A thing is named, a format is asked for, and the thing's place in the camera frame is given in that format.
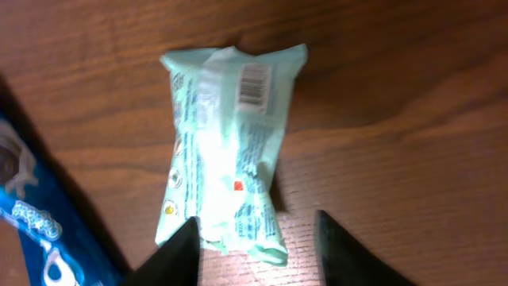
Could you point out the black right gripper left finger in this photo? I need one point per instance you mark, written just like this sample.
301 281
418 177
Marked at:
175 263

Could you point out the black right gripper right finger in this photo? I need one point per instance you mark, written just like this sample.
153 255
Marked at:
344 261

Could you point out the blue snack bar wrapper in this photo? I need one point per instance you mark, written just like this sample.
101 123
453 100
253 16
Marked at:
59 248

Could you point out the teal packet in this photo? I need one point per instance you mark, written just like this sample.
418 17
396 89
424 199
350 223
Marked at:
230 112

